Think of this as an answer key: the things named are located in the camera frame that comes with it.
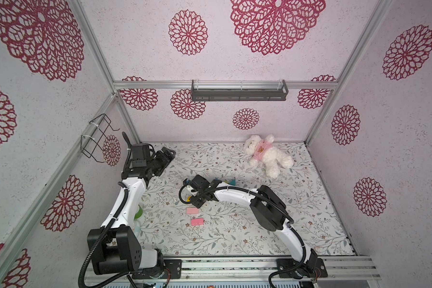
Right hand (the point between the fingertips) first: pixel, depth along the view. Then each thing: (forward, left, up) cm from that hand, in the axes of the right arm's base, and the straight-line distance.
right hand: (192, 197), depth 94 cm
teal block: (+10, -22, -1) cm, 24 cm away
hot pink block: (-13, -4, 0) cm, 14 cm away
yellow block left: (-5, 0, +8) cm, 9 cm away
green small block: (+12, -18, -3) cm, 22 cm away
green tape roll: (-11, +24, +3) cm, 27 cm away
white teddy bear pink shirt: (+28, -39, +5) cm, 48 cm away
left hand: (+9, +8, +22) cm, 25 cm away
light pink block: (-8, -1, 0) cm, 8 cm away
